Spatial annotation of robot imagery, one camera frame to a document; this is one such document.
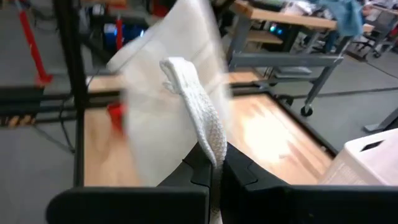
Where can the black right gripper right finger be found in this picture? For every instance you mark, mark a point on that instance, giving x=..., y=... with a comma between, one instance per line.
x=295, y=205

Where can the white terry towel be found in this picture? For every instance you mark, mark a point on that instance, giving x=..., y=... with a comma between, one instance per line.
x=155, y=124

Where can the red black camera block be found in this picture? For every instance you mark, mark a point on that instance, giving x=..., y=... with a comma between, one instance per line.
x=115, y=115

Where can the red upright bar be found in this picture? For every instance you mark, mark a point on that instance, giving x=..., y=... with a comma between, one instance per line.
x=119, y=34
x=32, y=49

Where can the blue grey fabric cover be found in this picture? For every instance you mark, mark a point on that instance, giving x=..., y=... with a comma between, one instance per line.
x=345, y=15

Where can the black orange-striped floor mat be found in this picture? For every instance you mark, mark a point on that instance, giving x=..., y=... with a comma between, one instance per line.
x=15, y=120

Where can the black caster wheel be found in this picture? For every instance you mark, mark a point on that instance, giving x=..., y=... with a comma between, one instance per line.
x=307, y=110

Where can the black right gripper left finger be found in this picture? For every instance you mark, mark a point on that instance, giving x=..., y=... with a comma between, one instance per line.
x=140, y=205

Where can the wooden workbench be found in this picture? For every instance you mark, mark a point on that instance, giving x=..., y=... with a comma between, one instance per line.
x=280, y=59

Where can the black computer with blue lights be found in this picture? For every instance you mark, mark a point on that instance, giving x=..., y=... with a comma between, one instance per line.
x=133, y=32

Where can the white perforated plastic basket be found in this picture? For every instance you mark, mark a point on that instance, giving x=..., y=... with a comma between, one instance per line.
x=367, y=161

